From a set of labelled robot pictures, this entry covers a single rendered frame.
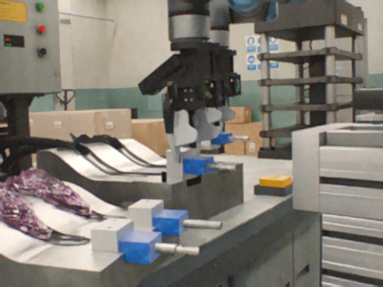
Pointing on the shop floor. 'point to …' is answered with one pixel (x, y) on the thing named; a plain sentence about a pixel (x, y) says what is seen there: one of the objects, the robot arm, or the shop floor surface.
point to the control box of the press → (27, 64)
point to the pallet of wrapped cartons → (80, 124)
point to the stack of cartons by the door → (242, 125)
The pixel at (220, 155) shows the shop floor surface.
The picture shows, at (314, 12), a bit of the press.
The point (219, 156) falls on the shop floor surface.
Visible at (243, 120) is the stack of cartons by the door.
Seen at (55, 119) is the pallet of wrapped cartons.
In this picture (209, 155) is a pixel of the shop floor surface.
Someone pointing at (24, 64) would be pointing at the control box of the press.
